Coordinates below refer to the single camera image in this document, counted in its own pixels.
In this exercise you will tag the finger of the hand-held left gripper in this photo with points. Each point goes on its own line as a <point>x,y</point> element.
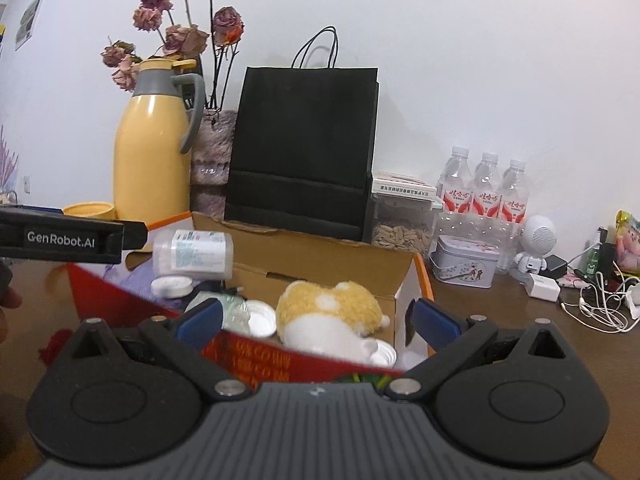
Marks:
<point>135,237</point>

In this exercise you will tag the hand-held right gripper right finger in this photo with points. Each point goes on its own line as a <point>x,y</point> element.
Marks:
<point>437,325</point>

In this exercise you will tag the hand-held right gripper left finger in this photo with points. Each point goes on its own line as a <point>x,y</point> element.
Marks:
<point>200,325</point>

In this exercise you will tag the iridescent plastic bag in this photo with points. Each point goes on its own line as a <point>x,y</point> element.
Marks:
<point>232,312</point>

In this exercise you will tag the purple fabric pouch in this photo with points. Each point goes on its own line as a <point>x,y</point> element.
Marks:
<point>135,280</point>

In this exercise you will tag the white round disc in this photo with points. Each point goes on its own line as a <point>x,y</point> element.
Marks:
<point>172,287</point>

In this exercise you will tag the large white bottle cap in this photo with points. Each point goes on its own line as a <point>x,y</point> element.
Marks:
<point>260,317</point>
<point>382,352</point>

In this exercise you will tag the white and yellow plush hamster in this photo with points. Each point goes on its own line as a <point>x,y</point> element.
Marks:
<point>330,320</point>

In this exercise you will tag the red cardboard box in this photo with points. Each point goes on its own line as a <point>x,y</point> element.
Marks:
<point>325,260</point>

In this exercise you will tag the person's left hand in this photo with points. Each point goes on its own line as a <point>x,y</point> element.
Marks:
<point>7,300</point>

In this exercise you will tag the yellow mug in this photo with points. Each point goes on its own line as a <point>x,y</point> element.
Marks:
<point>90,210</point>

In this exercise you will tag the printed metal tin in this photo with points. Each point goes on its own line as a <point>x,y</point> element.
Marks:
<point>465,262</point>

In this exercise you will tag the yellow thermos jug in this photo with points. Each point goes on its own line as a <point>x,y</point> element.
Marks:
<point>150,160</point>

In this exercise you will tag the green striped ball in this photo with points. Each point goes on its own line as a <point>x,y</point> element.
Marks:
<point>367,379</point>

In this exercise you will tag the clear container of seeds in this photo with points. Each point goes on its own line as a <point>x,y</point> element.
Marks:
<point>405,235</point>

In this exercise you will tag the pink fuzzy vase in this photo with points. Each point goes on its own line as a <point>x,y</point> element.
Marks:
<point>212,170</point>

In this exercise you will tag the white power adapter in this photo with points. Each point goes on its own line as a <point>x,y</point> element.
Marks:
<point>542,287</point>

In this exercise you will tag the black power adapter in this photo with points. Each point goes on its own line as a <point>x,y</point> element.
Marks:
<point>555,266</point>

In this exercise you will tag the white robot toy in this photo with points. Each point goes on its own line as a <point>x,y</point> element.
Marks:
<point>537,235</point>

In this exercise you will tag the small green bottle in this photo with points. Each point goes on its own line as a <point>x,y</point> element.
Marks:
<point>593,262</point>

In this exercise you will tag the black paper bag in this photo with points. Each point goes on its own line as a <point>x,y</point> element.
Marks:
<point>305,150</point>

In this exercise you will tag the dried pink flowers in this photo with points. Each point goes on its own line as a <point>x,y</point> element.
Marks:
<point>182,40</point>

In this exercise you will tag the white wall socket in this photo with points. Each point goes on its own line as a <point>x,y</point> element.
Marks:
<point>28,185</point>

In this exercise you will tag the wall paper notice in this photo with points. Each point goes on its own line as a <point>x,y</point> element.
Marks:
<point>30,17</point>

